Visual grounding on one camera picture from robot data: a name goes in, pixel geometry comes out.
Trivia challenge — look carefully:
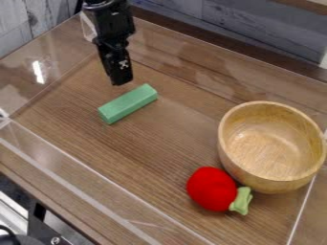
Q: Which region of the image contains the light wooden bowl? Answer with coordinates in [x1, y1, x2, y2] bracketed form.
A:
[218, 100, 327, 194]

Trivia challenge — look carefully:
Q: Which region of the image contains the red plush tomato toy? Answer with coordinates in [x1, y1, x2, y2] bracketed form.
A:
[187, 167, 252, 215]

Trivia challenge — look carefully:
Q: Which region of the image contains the clear acrylic tray wall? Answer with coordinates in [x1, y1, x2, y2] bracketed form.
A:
[0, 111, 215, 245]

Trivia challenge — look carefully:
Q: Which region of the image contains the clear acrylic corner bracket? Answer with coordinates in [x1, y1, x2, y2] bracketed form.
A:
[79, 11, 98, 42]

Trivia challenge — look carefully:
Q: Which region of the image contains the black cable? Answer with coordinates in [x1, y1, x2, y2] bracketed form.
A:
[0, 224, 20, 245]

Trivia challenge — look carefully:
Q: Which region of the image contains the black table clamp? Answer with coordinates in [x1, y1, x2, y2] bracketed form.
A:
[27, 203, 74, 245]

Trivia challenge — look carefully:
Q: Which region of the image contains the green rectangular block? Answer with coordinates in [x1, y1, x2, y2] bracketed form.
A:
[99, 84, 158, 124]

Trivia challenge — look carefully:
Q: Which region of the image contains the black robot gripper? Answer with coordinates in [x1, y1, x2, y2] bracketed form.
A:
[82, 0, 135, 86]

